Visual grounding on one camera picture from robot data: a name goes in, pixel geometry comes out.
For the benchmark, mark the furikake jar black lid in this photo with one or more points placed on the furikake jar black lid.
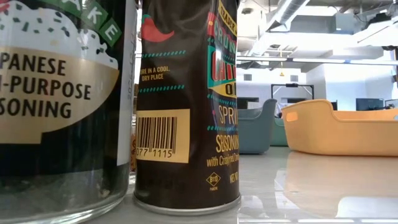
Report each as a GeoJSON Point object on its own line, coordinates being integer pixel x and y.
{"type": "Point", "coordinates": [62, 93]}

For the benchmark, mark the square wall vent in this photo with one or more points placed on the square wall vent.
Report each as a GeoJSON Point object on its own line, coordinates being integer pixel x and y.
{"type": "Point", "coordinates": [247, 77]}
{"type": "Point", "coordinates": [294, 78]}

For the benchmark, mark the black frame rig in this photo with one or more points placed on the black frame rig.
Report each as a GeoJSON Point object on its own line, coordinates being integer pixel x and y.
{"type": "Point", "coordinates": [292, 85]}

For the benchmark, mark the chili onion seasoning can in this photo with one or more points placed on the chili onion seasoning can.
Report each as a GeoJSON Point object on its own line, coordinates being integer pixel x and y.
{"type": "Point", "coordinates": [174, 93]}

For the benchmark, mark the ceiling light strip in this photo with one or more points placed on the ceiling light strip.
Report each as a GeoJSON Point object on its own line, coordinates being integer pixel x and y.
{"type": "Point", "coordinates": [261, 58]}
{"type": "Point", "coordinates": [317, 60]}
{"type": "Point", "coordinates": [373, 62]}

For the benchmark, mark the yellow hanging pendant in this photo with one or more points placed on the yellow hanging pendant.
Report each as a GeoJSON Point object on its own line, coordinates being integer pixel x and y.
{"type": "Point", "coordinates": [281, 74]}

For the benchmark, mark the teal plastic bin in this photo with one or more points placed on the teal plastic bin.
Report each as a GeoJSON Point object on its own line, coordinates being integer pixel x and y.
{"type": "Point", "coordinates": [279, 133]}

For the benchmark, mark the silver ventilation duct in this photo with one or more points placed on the silver ventilation duct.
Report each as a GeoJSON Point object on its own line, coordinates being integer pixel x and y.
{"type": "Point", "coordinates": [287, 12]}

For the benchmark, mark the dark desk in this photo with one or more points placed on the dark desk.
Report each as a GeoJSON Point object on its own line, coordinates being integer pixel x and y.
{"type": "Point", "coordinates": [247, 101]}

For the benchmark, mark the blue plastic bin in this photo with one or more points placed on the blue plastic bin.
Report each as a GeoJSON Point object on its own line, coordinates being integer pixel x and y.
{"type": "Point", "coordinates": [255, 133]}

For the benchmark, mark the yellow plastic bin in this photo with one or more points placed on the yellow plastic bin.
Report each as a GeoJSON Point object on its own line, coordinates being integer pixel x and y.
{"type": "Point", "coordinates": [326, 133]}

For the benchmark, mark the small cork-stoppered glass jar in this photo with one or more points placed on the small cork-stoppered glass jar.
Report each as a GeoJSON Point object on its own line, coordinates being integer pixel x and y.
{"type": "Point", "coordinates": [133, 152]}

